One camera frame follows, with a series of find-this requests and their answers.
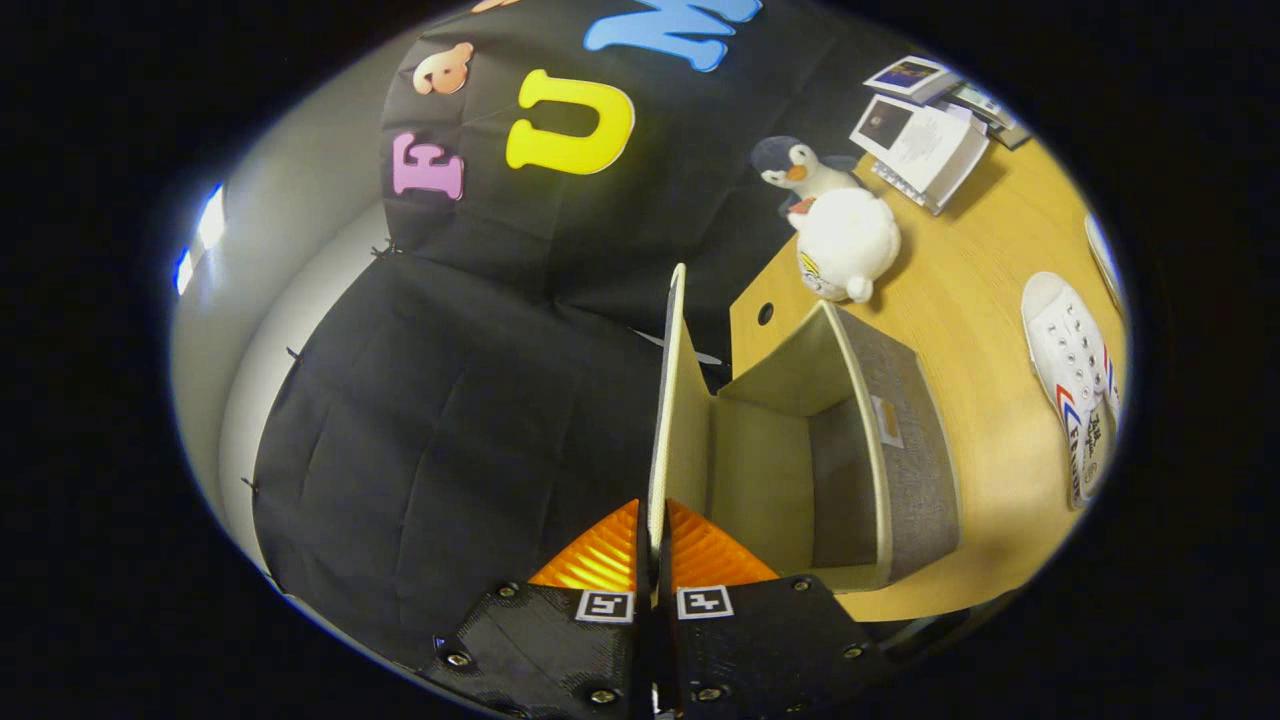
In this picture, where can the white shoe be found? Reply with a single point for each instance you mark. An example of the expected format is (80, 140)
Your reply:
(1103, 255)
(1065, 350)

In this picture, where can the black book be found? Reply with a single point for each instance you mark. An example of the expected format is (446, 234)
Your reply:
(1012, 138)

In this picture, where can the plain white book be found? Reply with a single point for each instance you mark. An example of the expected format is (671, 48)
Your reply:
(915, 193)

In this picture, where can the black backdrop cloth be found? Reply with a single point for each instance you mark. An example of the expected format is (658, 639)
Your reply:
(450, 400)

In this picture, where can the white plush toy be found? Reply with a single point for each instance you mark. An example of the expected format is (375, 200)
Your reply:
(845, 245)

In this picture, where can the white book dark square cover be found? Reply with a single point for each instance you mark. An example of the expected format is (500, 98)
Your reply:
(925, 135)

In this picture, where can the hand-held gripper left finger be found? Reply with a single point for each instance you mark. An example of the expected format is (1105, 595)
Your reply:
(545, 645)

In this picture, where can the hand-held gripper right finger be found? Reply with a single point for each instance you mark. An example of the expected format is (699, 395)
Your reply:
(770, 645)

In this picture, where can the book with blue photo cover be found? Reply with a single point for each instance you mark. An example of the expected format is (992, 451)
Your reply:
(910, 75)

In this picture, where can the grey fabric storage box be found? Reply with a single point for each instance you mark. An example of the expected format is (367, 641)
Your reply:
(920, 480)

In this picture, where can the book with teal cover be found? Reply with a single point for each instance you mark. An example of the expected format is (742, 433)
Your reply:
(978, 102)

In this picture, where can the penguin plush toy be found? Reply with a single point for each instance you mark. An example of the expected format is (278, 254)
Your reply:
(800, 165)

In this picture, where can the small ceiling light panel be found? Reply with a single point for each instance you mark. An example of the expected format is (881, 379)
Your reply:
(211, 220)

